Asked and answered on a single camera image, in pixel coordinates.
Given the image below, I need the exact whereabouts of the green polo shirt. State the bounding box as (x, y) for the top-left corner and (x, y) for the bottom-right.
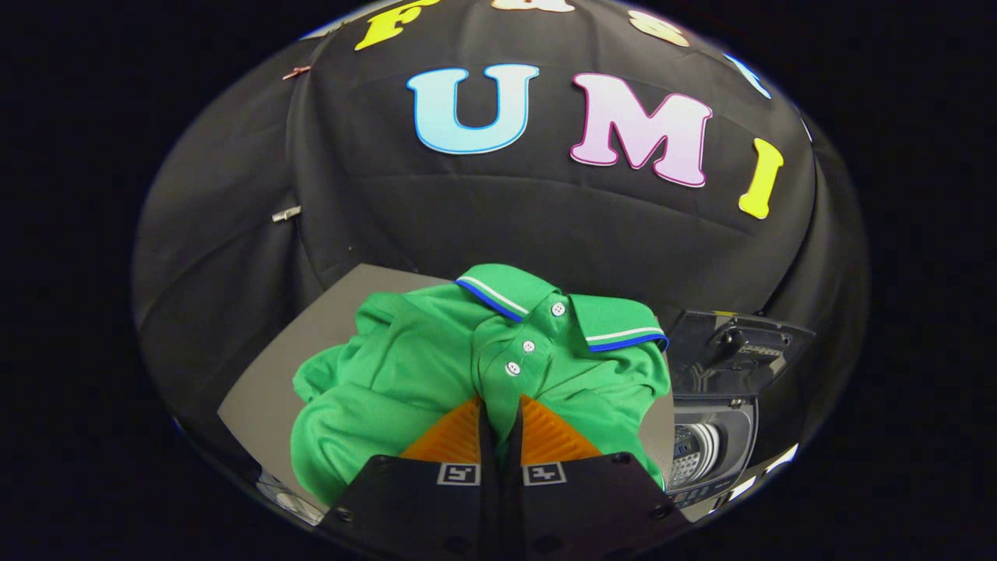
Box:
(290, 263), (672, 507)

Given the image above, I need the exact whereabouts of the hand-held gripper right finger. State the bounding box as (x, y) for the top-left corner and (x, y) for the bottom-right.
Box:
(502, 393), (690, 561)

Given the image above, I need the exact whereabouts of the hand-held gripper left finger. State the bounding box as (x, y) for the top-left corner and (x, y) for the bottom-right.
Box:
(319, 396), (503, 561)

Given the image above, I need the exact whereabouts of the dark washing machine lid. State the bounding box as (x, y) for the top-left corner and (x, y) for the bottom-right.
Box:
(668, 309), (816, 400)

